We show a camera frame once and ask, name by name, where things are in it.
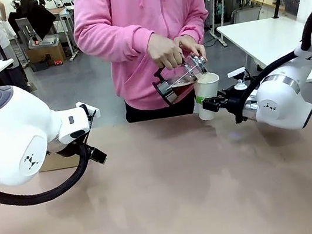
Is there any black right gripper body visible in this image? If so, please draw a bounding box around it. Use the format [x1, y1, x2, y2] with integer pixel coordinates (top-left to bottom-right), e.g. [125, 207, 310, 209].
[219, 84, 254, 126]

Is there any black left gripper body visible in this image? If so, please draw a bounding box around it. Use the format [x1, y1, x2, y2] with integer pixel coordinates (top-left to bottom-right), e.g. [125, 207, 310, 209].
[47, 133, 108, 173]

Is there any white paper cup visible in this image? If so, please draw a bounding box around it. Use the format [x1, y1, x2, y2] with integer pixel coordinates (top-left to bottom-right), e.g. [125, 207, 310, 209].
[192, 70, 226, 123]

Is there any brown cardboard cup carrier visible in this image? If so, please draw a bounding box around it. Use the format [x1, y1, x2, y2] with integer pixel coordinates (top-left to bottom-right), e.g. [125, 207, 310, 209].
[36, 148, 85, 173]

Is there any glass french press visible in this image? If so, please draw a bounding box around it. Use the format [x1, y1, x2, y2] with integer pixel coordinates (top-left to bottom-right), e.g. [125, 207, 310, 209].
[148, 50, 213, 108]

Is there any person's right forearm pink sleeve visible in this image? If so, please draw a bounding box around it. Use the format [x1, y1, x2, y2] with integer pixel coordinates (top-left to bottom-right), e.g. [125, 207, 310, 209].
[73, 13, 162, 69]

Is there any person's left forearm pink sleeve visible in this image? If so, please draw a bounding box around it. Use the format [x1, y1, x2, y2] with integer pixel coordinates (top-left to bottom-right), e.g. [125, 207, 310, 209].
[176, 0, 214, 49]

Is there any person's left hand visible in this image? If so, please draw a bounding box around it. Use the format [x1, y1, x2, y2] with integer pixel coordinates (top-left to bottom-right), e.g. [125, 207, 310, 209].
[172, 32, 208, 67]

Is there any person's right hand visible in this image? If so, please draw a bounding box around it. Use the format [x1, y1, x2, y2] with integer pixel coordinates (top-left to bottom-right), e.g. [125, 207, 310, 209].
[145, 29, 186, 73]

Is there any large white table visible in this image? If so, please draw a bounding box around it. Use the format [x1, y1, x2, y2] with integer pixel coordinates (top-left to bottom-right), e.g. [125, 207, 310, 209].
[215, 11, 312, 96]

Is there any wooden top table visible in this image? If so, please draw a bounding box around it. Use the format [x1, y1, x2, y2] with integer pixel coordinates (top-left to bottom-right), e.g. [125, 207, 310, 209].
[249, 0, 288, 18]

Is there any brown cardboard box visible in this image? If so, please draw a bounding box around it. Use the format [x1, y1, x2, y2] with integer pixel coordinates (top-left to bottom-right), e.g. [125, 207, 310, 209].
[25, 38, 69, 73]

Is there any grey plastic crate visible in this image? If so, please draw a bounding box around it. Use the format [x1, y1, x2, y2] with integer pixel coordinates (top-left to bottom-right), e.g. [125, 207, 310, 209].
[282, 0, 307, 18]

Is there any grey plastic bin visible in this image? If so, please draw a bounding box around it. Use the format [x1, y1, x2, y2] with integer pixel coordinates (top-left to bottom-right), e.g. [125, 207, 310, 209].
[26, 33, 61, 51]

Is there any person in pink hoodie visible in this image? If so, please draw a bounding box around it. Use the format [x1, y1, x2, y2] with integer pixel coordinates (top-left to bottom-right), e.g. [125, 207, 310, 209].
[68, 0, 224, 131]

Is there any black cloth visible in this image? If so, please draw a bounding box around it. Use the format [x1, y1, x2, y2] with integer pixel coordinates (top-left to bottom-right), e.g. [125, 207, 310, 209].
[5, 0, 60, 45]

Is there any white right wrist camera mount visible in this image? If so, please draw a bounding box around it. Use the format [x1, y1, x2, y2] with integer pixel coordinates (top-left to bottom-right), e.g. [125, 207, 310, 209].
[226, 66, 251, 93]

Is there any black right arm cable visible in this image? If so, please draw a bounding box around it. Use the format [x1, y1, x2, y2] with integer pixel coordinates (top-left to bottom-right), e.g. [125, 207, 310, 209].
[218, 0, 312, 124]

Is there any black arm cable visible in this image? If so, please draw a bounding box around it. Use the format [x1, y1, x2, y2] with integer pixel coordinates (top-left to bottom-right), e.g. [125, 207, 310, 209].
[0, 101, 111, 211]
[218, 0, 312, 124]

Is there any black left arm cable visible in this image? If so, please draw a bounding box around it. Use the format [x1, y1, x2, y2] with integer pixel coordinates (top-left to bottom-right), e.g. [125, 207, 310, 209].
[0, 101, 111, 211]

